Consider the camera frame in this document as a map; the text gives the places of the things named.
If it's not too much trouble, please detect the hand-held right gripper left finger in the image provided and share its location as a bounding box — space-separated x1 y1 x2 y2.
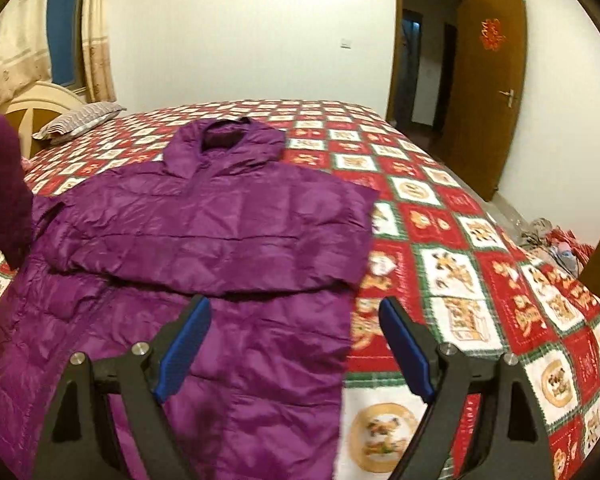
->
32 294 213 480

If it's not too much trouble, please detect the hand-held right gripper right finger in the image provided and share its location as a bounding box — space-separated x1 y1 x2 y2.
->
378 296 553 480

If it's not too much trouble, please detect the purple puffer jacket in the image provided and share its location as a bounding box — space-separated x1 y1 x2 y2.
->
0 116 381 480

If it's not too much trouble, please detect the pile of clothes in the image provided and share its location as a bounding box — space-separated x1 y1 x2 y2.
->
522 217 596 278

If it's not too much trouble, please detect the red checked printed bedspread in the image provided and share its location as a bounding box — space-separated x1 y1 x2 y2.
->
0 99 600 480

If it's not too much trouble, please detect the striped pillow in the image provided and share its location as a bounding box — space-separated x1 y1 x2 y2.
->
32 101 127 141

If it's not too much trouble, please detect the brown wooden door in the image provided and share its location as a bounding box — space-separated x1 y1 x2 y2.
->
442 0 528 203

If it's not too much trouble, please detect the cream wooden headboard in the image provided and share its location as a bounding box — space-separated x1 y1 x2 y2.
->
2 80 88 158

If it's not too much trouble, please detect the red paper door decoration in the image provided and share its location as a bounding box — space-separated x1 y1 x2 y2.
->
480 17 507 52

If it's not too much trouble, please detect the window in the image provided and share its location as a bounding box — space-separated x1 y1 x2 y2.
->
47 0 88 91

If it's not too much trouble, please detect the brown door frame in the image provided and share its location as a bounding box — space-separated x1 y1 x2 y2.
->
386 0 476 131

